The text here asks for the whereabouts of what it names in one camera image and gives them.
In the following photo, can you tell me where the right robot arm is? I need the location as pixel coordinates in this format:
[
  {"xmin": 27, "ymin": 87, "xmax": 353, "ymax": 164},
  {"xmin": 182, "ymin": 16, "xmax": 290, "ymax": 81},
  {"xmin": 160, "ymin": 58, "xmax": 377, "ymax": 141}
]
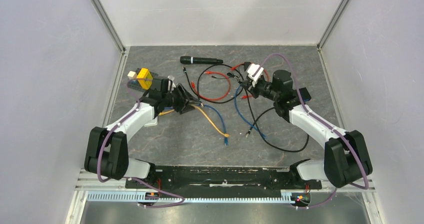
[{"xmin": 246, "ymin": 70, "xmax": 373, "ymax": 189}]

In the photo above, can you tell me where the yellow toy brick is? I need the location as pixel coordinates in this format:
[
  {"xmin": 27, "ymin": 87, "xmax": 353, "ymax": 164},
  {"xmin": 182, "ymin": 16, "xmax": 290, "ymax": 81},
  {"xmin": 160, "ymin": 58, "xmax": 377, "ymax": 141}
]
[{"xmin": 136, "ymin": 68, "xmax": 153, "ymax": 81}]

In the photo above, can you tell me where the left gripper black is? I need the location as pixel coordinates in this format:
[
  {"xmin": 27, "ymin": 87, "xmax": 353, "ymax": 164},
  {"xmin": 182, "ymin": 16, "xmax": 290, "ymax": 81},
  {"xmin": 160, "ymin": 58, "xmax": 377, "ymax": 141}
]
[{"xmin": 162, "ymin": 84, "xmax": 201, "ymax": 115}]

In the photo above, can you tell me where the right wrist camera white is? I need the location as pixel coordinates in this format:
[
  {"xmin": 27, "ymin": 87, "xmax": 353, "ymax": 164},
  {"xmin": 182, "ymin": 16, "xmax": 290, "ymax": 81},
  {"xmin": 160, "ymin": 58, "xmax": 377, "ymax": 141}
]
[{"xmin": 246, "ymin": 63, "xmax": 264, "ymax": 87}]

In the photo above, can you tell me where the black cable loop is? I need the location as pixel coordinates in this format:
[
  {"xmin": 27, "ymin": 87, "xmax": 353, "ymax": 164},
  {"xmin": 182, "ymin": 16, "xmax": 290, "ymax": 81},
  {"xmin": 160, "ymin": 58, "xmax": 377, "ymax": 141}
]
[{"xmin": 182, "ymin": 64, "xmax": 247, "ymax": 104}]

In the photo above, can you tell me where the long black cable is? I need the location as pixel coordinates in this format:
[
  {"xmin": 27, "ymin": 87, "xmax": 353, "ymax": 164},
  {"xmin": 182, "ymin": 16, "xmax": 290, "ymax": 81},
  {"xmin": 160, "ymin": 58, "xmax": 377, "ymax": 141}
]
[{"xmin": 241, "ymin": 83, "xmax": 310, "ymax": 153}]

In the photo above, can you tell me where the white network switch box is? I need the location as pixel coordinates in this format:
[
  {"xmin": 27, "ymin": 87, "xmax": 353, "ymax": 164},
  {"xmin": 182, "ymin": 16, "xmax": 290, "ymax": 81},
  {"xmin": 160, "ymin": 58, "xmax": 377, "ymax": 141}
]
[{"xmin": 144, "ymin": 118, "xmax": 158, "ymax": 127}]

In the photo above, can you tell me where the yellow ethernet cable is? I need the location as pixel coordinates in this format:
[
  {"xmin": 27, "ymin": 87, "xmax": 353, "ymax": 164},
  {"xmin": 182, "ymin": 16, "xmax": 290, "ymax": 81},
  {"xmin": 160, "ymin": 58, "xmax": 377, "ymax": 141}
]
[{"xmin": 158, "ymin": 104, "xmax": 230, "ymax": 139}]

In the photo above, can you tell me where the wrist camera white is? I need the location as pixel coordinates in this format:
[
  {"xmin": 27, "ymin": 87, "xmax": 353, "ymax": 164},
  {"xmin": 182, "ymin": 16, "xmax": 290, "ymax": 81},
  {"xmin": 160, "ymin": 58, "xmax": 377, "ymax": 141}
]
[
  {"xmin": 246, "ymin": 63, "xmax": 264, "ymax": 87},
  {"xmin": 167, "ymin": 75, "xmax": 176, "ymax": 92}
]

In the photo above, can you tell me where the cream toy brick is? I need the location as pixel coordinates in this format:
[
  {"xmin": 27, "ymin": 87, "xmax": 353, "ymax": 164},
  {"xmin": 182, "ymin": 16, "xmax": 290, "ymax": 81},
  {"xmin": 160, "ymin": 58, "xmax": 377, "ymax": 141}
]
[{"xmin": 127, "ymin": 71, "xmax": 138, "ymax": 80}]

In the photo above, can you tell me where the black microphone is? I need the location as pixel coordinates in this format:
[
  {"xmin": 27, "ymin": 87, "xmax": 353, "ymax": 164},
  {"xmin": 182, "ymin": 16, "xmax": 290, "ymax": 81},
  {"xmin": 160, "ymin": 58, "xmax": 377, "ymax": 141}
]
[{"xmin": 180, "ymin": 56, "xmax": 224, "ymax": 65}]

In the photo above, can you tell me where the red cable loop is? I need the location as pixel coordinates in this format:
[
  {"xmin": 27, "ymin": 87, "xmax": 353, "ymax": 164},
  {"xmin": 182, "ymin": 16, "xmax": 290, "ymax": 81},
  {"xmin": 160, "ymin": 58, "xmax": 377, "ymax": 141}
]
[{"xmin": 190, "ymin": 71, "xmax": 232, "ymax": 102}]

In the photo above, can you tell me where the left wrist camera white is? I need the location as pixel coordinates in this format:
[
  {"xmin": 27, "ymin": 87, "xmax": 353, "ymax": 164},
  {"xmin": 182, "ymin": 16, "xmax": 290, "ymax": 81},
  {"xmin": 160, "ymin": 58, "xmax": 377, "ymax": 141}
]
[{"xmin": 167, "ymin": 75, "xmax": 176, "ymax": 92}]

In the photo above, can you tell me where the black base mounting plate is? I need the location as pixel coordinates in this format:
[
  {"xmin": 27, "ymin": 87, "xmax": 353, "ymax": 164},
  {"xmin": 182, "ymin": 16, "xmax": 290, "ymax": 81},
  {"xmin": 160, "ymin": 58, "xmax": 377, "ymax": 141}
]
[{"xmin": 145, "ymin": 165, "xmax": 322, "ymax": 198}]

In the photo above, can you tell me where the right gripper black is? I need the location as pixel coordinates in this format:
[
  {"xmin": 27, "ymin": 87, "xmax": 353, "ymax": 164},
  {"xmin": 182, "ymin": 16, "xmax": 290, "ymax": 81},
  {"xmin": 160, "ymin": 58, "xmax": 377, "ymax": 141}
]
[{"xmin": 241, "ymin": 76, "xmax": 280, "ymax": 102}]

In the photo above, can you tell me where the white cable duct strip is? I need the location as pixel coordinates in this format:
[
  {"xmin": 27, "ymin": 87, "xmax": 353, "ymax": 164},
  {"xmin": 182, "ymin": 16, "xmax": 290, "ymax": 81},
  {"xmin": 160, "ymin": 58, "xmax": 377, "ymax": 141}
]
[{"xmin": 87, "ymin": 191, "xmax": 295, "ymax": 204}]

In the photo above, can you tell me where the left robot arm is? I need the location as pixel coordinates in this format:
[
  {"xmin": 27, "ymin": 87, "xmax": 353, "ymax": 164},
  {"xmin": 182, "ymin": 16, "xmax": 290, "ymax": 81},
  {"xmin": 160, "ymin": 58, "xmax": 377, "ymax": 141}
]
[{"xmin": 84, "ymin": 77, "xmax": 201, "ymax": 188}]

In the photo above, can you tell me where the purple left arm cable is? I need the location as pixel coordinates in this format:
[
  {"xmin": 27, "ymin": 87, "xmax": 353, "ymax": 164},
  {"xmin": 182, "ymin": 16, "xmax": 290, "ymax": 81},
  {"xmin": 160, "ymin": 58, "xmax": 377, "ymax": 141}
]
[{"xmin": 96, "ymin": 78, "xmax": 186, "ymax": 209}]

